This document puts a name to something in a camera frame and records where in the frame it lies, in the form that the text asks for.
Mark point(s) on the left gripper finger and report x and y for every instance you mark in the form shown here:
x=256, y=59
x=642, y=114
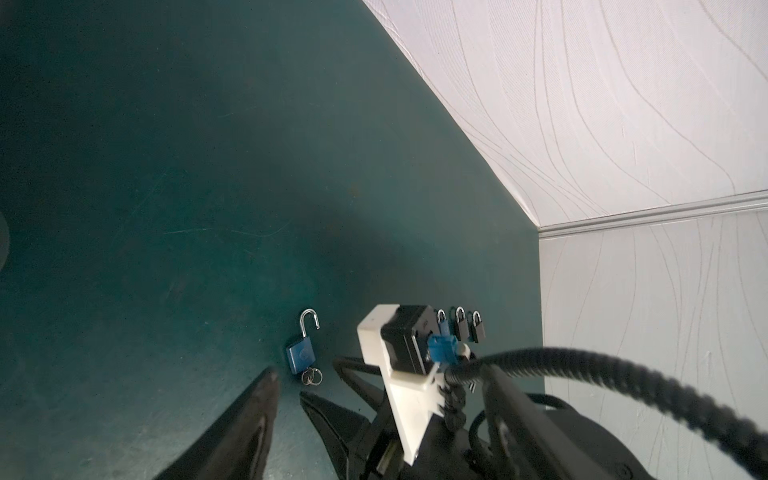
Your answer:
x=237, y=444

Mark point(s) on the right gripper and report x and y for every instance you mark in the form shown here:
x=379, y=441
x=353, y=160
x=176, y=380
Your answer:
x=360, y=449

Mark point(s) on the black padlock with keys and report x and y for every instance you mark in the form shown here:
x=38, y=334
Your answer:
x=461, y=325

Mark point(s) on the blue padlock with keys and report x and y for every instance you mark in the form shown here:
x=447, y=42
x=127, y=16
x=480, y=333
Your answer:
x=443, y=323

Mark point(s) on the small blue padlock left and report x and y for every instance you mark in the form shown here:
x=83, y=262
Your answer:
x=300, y=354

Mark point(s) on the green table mat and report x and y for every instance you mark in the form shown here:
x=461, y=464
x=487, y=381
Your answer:
x=180, y=180

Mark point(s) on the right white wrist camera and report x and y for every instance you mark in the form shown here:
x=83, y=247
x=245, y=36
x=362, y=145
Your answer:
x=403, y=341

